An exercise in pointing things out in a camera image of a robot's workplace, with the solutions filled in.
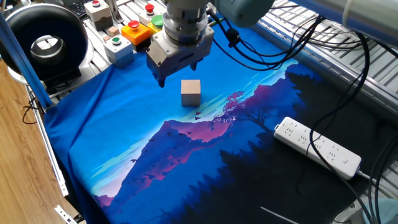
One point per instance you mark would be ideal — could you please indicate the black keyboard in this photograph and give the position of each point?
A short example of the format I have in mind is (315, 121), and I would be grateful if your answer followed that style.
(77, 7)

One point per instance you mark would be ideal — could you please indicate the small wooden cube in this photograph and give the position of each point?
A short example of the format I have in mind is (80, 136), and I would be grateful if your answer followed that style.
(113, 31)

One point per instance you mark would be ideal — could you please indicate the white power strip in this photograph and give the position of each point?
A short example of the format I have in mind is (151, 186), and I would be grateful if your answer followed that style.
(292, 132)

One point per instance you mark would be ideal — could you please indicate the yellow box green mushroom button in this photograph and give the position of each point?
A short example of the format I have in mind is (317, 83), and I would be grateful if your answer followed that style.
(157, 21)

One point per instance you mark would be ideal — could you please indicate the white gripper mounting plate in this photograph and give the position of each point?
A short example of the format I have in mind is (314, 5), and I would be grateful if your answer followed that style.
(158, 46)

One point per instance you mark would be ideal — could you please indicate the large light wooden cube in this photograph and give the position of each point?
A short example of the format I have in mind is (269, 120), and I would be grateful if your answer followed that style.
(190, 93)

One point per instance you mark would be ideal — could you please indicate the aluminium frame rail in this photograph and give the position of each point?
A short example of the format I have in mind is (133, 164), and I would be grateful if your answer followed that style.
(382, 96)

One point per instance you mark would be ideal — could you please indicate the white box red button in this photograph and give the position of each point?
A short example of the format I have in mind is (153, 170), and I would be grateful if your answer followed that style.
(149, 8)

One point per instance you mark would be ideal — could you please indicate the blue metal pole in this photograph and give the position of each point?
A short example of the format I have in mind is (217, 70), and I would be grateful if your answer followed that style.
(25, 65)

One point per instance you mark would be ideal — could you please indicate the metallic Schunk gripper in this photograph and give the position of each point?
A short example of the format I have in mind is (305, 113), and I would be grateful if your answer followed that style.
(186, 59)

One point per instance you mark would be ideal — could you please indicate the grey box small green button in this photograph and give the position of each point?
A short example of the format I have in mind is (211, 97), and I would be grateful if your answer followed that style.
(119, 53)

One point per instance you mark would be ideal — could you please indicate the tiny wooden cube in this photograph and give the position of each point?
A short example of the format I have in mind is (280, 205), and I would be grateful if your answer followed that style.
(106, 38)

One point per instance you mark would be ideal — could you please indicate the grey box small red button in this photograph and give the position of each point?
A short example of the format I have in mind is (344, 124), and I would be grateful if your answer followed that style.
(99, 17)

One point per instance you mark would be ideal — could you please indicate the blue mountain print cloth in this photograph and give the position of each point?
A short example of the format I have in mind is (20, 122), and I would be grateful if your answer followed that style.
(124, 124)

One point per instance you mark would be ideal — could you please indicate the aluminium table edge profile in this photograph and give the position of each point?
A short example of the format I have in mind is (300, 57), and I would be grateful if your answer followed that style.
(53, 158)

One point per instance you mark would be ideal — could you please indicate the white metal bracket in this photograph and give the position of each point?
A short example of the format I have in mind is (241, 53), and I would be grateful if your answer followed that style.
(63, 214)

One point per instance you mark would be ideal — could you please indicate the grey metal stand bracket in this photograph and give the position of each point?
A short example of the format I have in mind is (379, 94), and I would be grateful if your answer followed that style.
(113, 12)

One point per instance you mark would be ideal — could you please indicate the orange box red mushroom button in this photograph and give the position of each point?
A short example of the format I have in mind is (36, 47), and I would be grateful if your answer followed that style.
(136, 35)

